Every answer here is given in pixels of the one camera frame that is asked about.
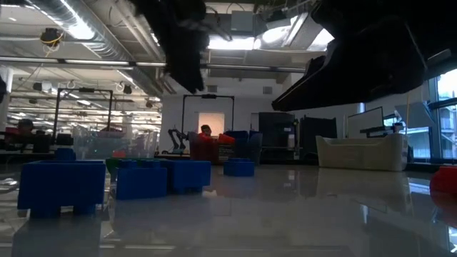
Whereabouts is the ceiling light panel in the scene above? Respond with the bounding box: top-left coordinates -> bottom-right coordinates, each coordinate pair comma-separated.
208,35 -> 256,51

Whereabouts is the grey ceiling box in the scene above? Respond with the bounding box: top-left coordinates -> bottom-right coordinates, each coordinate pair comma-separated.
230,9 -> 254,33

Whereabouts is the metal ceiling pipe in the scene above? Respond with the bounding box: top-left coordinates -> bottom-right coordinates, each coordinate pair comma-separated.
135,61 -> 308,74

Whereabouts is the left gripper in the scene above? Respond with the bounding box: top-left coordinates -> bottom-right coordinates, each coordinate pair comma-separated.
130,0 -> 211,94

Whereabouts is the clear plastic bin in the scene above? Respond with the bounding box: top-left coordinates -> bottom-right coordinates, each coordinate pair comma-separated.
72,124 -> 160,161

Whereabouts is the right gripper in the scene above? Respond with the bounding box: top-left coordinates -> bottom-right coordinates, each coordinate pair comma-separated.
271,0 -> 429,112

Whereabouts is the black cabinet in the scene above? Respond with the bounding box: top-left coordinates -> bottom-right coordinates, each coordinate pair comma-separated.
298,116 -> 338,153
257,111 -> 297,151

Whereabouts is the white plastic bin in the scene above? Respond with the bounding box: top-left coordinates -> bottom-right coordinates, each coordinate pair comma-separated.
316,133 -> 410,172

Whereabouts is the white angled panel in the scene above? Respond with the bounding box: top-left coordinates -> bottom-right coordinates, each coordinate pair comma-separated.
394,101 -> 436,129

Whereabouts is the ceiling cable reel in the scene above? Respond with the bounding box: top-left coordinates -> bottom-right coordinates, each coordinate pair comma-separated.
39,27 -> 64,47

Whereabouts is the black gantry frame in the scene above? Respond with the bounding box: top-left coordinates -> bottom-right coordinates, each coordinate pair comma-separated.
52,87 -> 114,143
181,94 -> 236,136

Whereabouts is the round silver air duct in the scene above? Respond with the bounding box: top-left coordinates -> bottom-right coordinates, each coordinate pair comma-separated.
30,0 -> 172,96

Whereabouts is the green toy brick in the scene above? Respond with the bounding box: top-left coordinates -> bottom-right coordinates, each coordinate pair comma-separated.
105,157 -> 124,183

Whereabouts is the smoky grey plastic bin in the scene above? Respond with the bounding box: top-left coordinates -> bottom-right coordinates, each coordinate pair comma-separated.
188,130 -> 264,166

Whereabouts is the computer monitor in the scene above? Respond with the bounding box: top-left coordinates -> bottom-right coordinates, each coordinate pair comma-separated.
346,106 -> 386,139

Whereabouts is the white pillar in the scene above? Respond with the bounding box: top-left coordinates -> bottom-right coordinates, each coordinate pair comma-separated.
0,66 -> 15,131

